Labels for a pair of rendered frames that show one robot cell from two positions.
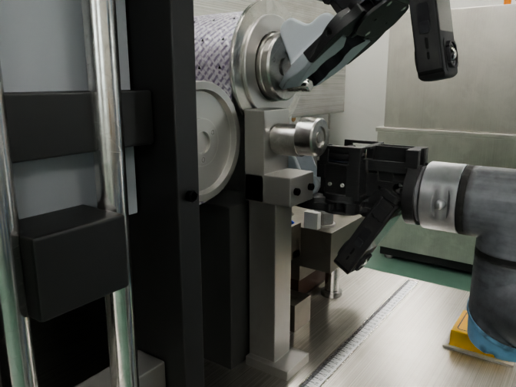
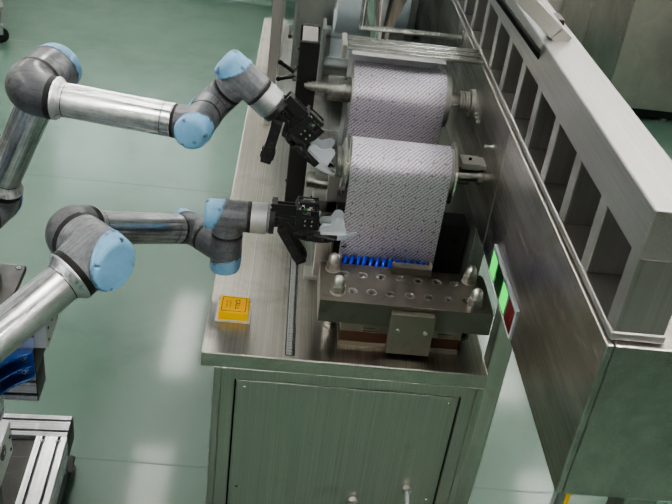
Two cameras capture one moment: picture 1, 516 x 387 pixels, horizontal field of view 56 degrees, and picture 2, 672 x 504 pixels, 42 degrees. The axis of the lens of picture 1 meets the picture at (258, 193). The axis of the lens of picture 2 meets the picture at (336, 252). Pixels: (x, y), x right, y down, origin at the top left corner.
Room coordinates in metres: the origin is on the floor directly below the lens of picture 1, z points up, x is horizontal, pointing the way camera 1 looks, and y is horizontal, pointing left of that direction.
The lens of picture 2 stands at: (2.01, -1.22, 2.15)
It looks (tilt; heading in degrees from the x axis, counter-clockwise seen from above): 31 degrees down; 140
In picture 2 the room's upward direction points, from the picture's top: 8 degrees clockwise
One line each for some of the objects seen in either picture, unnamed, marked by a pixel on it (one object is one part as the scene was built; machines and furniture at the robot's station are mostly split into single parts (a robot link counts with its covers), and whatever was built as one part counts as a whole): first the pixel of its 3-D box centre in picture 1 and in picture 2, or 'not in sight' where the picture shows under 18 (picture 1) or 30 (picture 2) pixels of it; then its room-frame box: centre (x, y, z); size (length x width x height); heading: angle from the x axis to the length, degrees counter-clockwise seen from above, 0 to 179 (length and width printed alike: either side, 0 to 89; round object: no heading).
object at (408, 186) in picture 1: (372, 180); (294, 218); (0.56, -0.14, 1.12); 0.12 x 0.08 x 0.09; 55
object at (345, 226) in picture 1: (249, 217); (402, 297); (0.82, 0.02, 1.00); 0.40 x 0.16 x 0.06; 55
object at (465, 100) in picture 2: not in sight; (459, 101); (0.54, 0.37, 1.33); 0.07 x 0.07 x 0.07; 55
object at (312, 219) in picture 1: (312, 219); not in sight; (0.66, -0.08, 1.04); 0.02 x 0.01 x 0.02; 55
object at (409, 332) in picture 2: not in sight; (410, 333); (0.90, -0.03, 0.96); 0.10 x 0.03 x 0.11; 55
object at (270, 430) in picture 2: not in sight; (327, 249); (-0.16, 0.57, 0.43); 2.52 x 0.64 x 0.86; 145
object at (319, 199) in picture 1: (317, 197); not in sight; (0.58, -0.07, 1.09); 0.09 x 0.05 x 0.02; 56
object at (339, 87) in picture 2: not in sight; (339, 88); (0.36, 0.11, 1.33); 0.06 x 0.06 x 0.06; 55
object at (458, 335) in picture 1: (484, 334); (234, 308); (0.57, -0.30, 0.91); 0.07 x 0.07 x 0.02; 55
